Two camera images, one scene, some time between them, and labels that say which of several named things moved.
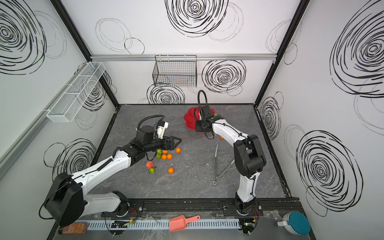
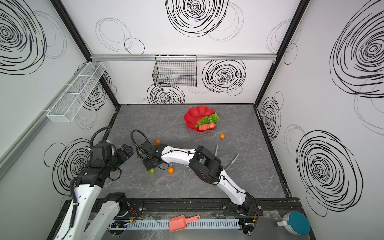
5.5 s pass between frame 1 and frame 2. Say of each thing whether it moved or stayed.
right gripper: moved
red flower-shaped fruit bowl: stayed
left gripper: moved
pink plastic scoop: stayed
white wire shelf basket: stayed
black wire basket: stayed
